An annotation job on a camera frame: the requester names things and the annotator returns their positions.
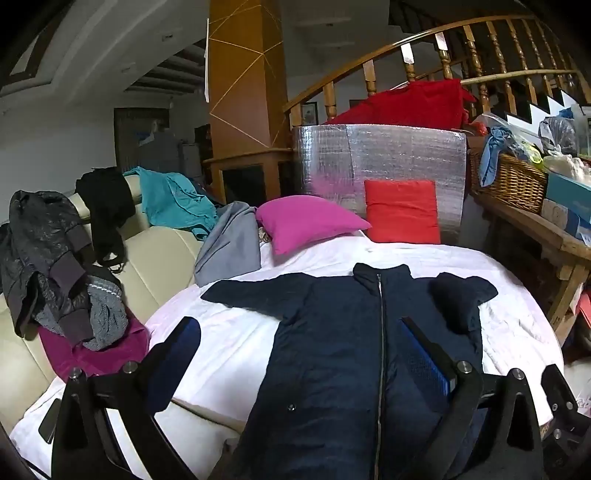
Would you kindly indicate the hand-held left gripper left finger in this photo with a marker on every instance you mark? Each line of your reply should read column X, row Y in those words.
column 184, row 341

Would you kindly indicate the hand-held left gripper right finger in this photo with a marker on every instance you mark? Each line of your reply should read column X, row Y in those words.
column 422, row 355

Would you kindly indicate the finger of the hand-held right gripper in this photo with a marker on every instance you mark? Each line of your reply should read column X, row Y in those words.
column 561, row 401

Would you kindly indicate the navy padded jacket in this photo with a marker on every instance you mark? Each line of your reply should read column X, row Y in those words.
column 332, row 360

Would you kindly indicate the white bed sheet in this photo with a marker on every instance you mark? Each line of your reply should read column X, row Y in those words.
column 231, row 332

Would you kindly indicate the magenta towel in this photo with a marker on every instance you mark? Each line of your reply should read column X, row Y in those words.
column 124, row 341

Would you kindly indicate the grey knitted garment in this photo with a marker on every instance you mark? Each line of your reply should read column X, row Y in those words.
column 106, row 318

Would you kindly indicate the beige sofa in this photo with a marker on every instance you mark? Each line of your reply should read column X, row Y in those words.
column 152, row 258

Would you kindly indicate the teal garment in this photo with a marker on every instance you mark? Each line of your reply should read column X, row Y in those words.
column 171, row 198

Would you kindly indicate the red pillow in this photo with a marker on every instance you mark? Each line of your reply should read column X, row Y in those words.
column 401, row 212

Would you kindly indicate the black garment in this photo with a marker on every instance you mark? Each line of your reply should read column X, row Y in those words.
column 106, row 207

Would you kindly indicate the black phone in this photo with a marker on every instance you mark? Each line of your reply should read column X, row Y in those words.
column 48, row 424

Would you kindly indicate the wooden side table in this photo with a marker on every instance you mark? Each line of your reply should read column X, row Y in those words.
column 531, row 226

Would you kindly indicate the dark grey shiny jacket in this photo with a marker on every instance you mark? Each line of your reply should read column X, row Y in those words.
column 41, row 244

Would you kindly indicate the magenta pillow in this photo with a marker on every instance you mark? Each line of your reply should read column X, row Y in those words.
column 309, row 221

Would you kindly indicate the wicker basket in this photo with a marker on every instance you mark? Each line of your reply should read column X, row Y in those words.
column 517, row 184

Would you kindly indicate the silver foil insulation board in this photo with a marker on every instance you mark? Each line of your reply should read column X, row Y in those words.
column 392, row 152

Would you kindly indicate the blue cloth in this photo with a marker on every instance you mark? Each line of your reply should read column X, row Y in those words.
column 489, row 157

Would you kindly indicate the teal box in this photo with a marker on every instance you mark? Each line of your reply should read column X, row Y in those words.
column 568, row 189

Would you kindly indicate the red cloth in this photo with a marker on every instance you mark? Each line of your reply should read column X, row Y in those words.
column 415, row 104

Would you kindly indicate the framed picture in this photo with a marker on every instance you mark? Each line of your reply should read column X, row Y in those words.
column 308, row 113

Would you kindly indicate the dark plastic bag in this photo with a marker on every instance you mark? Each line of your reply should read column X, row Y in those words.
column 558, row 134

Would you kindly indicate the wooden pillar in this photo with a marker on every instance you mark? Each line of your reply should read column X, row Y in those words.
column 244, row 69

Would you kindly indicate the wooden stair railing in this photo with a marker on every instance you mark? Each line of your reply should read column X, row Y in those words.
column 473, row 48

